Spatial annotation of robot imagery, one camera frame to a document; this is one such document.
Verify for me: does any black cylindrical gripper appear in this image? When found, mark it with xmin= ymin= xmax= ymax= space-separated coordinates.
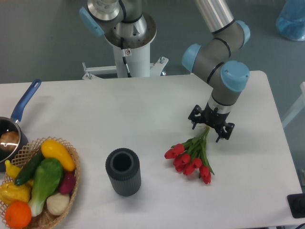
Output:
xmin=188 ymin=105 xmax=235 ymax=143

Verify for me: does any red tulip bouquet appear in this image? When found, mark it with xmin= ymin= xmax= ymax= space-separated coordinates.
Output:
xmin=164 ymin=126 xmax=214 ymax=185

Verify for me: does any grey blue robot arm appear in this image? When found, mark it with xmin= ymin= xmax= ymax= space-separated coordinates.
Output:
xmin=79 ymin=0 xmax=250 ymax=139

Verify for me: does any dark grey ribbed vase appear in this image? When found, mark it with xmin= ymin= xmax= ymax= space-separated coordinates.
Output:
xmin=105 ymin=148 xmax=142 ymax=197

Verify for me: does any black device at edge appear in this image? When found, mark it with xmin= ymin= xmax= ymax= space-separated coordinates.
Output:
xmin=287 ymin=193 xmax=305 ymax=219

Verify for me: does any blue translucent container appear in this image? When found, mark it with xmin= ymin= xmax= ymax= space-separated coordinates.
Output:
xmin=276 ymin=0 xmax=305 ymax=41

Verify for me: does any yellow squash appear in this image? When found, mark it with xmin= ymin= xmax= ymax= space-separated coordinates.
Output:
xmin=41 ymin=139 xmax=76 ymax=172

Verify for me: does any green bok choy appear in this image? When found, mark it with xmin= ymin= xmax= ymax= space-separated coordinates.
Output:
xmin=28 ymin=158 xmax=63 ymax=217

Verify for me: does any white garlic bulb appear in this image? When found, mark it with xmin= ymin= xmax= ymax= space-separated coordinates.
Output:
xmin=46 ymin=193 xmax=70 ymax=216

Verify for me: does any dark green cucumber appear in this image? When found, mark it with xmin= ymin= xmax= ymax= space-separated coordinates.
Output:
xmin=14 ymin=151 xmax=45 ymax=186

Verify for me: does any woven wicker basket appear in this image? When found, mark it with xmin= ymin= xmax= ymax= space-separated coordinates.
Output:
xmin=11 ymin=136 xmax=81 ymax=229

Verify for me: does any brown bread roll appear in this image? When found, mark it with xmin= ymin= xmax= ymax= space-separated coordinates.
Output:
xmin=0 ymin=131 xmax=19 ymax=152

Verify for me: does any yellow corn cob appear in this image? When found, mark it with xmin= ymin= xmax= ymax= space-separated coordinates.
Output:
xmin=0 ymin=182 xmax=31 ymax=205

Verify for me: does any orange fruit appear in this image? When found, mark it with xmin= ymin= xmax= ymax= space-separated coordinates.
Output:
xmin=5 ymin=201 xmax=32 ymax=229

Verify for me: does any white frame at right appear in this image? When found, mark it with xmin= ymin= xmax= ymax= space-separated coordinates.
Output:
xmin=282 ymin=82 xmax=305 ymax=128

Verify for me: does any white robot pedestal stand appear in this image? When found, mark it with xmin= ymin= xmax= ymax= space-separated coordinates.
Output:
xmin=81 ymin=11 xmax=169 ymax=79

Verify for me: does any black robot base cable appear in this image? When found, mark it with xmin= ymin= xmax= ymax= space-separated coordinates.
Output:
xmin=120 ymin=37 xmax=132 ymax=78

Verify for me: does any blue handled saucepan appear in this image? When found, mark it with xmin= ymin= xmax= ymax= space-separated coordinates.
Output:
xmin=0 ymin=79 xmax=41 ymax=172

